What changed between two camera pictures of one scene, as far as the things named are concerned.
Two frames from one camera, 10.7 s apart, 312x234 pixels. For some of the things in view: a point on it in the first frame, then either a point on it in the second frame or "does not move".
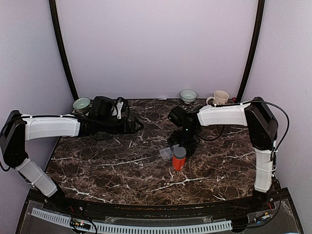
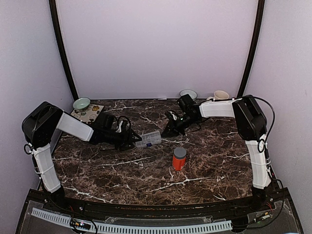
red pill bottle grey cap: x=179 y=158 does not move
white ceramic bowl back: x=188 y=96 does not move
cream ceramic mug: x=220 y=97 does not move
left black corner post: x=63 y=51 does not move
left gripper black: x=130 y=129 -> x=128 y=140
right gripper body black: x=185 y=139 -> x=182 y=124
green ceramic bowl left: x=81 y=103 does not move
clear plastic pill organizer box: x=166 y=153 -> x=149 y=139
